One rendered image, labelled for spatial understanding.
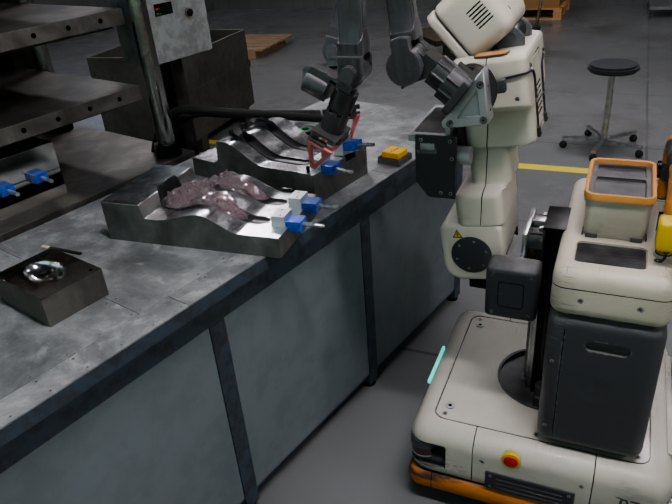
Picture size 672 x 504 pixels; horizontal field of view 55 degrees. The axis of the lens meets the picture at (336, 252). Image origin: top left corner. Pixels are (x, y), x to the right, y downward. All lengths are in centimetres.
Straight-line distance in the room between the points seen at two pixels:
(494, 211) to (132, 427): 98
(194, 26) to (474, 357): 156
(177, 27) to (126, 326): 139
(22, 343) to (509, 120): 116
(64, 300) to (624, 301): 120
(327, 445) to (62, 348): 104
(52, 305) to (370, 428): 116
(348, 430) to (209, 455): 60
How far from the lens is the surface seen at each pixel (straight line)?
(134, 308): 147
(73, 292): 150
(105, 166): 241
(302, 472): 210
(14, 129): 213
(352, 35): 143
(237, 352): 169
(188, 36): 256
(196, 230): 163
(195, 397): 164
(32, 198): 218
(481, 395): 192
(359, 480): 207
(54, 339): 146
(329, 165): 179
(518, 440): 180
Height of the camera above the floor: 156
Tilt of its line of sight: 29 degrees down
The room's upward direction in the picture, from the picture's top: 5 degrees counter-clockwise
